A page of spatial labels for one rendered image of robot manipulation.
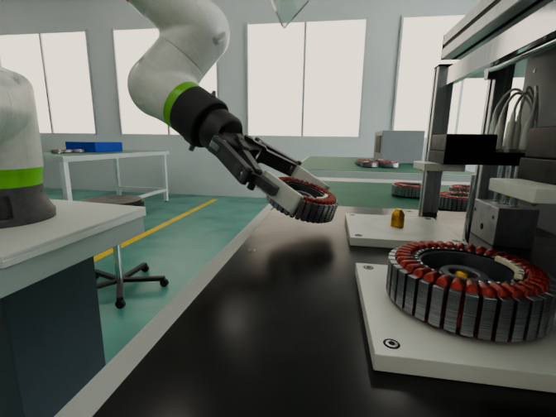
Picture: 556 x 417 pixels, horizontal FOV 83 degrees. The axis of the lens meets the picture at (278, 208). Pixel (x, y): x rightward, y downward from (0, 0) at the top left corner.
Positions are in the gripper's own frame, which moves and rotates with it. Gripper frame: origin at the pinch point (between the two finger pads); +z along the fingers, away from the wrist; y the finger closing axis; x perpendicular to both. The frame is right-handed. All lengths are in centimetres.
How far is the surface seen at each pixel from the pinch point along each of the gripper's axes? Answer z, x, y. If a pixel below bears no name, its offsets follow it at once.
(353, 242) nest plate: 10.8, 0.1, 4.8
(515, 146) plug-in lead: 20.3, 20.7, -9.9
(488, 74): 11.4, 30.1, -25.8
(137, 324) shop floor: -51, -125, -49
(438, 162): 13.4, 13.9, -4.1
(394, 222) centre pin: 13.6, 3.4, -3.6
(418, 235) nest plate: 17.1, 4.5, -0.6
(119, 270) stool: -92, -135, -70
